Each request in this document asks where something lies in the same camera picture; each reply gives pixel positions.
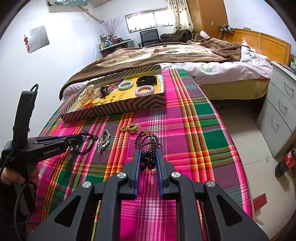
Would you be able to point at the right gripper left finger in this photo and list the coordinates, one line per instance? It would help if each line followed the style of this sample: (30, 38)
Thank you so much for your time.
(92, 211)

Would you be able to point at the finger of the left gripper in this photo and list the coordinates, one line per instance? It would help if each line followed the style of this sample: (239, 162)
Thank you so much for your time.
(50, 138)
(59, 145)

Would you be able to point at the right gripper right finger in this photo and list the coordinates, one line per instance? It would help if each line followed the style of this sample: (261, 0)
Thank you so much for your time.
(204, 210)

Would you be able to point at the black fitness band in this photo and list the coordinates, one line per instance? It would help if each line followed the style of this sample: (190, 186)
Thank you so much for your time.
(146, 80)

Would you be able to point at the person left hand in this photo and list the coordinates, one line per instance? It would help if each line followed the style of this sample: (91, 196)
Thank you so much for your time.
(10, 176)

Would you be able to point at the striped cardboard tray box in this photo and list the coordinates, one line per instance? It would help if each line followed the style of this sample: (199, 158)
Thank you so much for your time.
(116, 94)

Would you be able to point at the cola bottle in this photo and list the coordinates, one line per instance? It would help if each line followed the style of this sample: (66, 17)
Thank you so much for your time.
(287, 163)

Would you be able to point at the dark wooden desk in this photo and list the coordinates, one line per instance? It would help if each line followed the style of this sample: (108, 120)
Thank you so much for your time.
(111, 49)

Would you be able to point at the plaid pink green tablecloth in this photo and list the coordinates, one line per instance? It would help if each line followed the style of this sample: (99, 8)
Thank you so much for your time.
(189, 128)

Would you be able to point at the grey drawer nightstand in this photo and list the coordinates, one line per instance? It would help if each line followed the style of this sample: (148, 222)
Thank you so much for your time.
(276, 120)

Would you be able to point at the dried branch bouquet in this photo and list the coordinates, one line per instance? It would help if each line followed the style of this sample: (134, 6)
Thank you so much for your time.
(112, 25)

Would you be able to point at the black office chair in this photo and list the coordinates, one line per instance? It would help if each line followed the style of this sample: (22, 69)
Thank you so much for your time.
(149, 37)

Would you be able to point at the bed with white sheet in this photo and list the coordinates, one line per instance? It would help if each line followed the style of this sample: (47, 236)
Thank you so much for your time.
(250, 67)

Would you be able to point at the window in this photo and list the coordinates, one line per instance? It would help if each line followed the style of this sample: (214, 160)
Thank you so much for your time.
(153, 18)

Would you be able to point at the dark clothes pile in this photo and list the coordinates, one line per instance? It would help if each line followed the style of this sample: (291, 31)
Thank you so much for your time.
(179, 36)

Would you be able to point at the brown blanket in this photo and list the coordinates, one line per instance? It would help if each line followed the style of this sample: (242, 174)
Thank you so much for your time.
(199, 49)

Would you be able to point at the floral curtain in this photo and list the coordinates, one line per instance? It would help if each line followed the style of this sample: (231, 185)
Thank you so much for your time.
(181, 13)

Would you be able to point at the wooden wardrobe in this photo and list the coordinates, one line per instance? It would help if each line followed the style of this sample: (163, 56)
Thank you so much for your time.
(208, 16)

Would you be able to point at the wooden headboard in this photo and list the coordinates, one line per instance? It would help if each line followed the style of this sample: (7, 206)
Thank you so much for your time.
(274, 48)

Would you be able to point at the silver wall poster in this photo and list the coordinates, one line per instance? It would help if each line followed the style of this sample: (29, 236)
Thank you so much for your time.
(35, 39)

